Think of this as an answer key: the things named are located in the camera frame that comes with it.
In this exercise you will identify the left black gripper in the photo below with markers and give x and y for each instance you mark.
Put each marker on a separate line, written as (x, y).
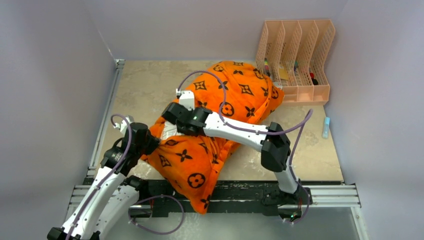
(154, 143)

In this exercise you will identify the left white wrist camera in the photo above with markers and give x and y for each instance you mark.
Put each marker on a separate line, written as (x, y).
(123, 125)

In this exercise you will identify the orange patterned pillowcase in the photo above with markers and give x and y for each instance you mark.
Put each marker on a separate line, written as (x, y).
(239, 96)

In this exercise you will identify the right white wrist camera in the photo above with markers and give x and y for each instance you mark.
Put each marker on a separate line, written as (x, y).
(186, 98)

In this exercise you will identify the light blue small tube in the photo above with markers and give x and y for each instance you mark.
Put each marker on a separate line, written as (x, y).
(326, 128)

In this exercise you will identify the aluminium frame rail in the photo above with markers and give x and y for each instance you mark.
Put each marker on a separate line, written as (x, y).
(315, 158)

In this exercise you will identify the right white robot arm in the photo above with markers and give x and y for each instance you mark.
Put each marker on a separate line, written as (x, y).
(275, 148)

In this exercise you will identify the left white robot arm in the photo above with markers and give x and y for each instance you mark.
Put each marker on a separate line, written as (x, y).
(113, 190)

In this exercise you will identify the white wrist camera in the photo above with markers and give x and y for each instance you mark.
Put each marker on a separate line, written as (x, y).
(186, 98)
(123, 125)

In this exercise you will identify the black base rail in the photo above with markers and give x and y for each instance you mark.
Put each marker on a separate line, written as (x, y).
(238, 197)

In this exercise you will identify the pink mesh file organizer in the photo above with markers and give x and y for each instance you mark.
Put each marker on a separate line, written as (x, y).
(293, 53)

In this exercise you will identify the white pillow insert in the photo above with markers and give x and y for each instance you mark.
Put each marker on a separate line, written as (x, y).
(169, 130)

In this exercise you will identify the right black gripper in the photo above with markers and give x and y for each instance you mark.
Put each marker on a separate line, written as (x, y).
(180, 129)

